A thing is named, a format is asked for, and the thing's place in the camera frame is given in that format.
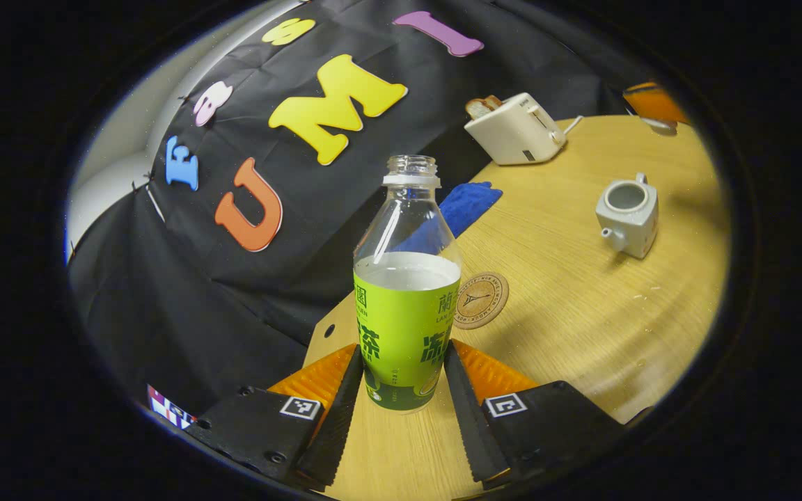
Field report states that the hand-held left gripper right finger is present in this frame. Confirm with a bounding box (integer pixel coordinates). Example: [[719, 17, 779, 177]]
[[443, 339, 624, 486]]

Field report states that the computer monitor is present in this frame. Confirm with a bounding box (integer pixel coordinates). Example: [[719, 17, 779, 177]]
[[146, 384, 198, 429]]

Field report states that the blue towel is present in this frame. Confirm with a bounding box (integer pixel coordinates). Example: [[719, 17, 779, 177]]
[[394, 182, 504, 255]]

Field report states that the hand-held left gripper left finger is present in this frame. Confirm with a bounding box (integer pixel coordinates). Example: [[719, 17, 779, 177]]
[[185, 342, 365, 488]]

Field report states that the round cork coaster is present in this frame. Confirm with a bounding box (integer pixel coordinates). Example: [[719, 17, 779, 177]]
[[451, 271, 510, 331]]

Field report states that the white toaster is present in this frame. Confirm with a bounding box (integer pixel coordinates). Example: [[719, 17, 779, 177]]
[[464, 92, 569, 166]]

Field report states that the white ceramic teacup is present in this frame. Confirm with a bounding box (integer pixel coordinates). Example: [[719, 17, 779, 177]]
[[595, 173, 660, 260]]

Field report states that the black backdrop cloth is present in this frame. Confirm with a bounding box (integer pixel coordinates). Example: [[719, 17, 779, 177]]
[[67, 0, 652, 418]]

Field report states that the green label water bottle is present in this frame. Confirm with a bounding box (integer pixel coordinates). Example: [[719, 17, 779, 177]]
[[352, 154, 463, 415]]

